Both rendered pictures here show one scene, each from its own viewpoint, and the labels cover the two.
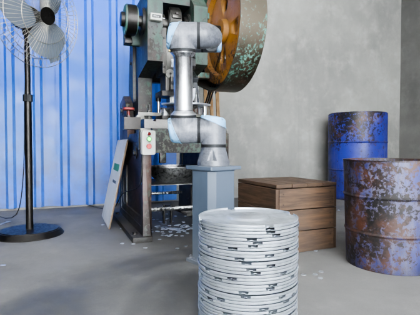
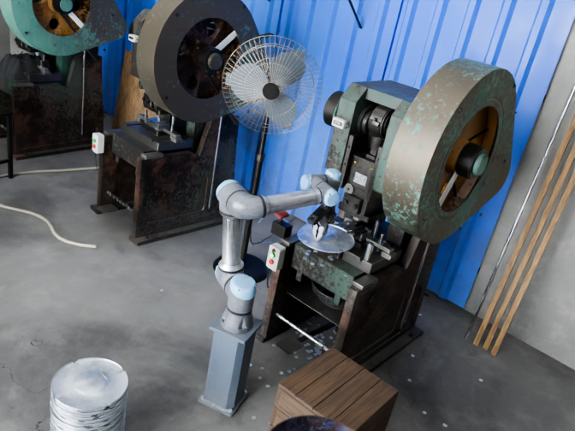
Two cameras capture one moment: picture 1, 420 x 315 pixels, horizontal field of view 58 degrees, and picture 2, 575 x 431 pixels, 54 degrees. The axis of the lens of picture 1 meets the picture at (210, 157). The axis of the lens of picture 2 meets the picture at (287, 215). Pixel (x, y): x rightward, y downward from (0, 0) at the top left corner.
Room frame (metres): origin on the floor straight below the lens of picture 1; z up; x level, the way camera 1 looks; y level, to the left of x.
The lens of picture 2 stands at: (0.78, -1.89, 2.00)
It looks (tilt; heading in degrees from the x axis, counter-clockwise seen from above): 25 degrees down; 59
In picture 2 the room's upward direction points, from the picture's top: 12 degrees clockwise
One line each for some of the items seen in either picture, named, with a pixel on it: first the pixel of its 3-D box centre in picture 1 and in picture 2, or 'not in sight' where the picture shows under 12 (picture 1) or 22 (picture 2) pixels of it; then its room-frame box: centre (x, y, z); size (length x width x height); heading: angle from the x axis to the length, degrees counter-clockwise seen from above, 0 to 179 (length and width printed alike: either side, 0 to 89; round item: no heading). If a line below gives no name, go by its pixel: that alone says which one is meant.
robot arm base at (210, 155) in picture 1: (213, 155); (238, 315); (1.76, -0.02, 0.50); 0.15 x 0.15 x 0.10
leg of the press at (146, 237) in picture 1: (128, 159); (321, 250); (2.53, 0.54, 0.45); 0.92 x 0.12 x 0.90; 22
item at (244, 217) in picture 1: (247, 216); (90, 382); (1.11, -0.11, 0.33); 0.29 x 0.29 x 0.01
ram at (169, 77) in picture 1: (174, 69); (364, 182); (2.46, 0.23, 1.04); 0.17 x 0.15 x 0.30; 22
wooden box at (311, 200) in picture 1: (284, 211); (331, 416); (2.11, -0.42, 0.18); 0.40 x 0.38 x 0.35; 24
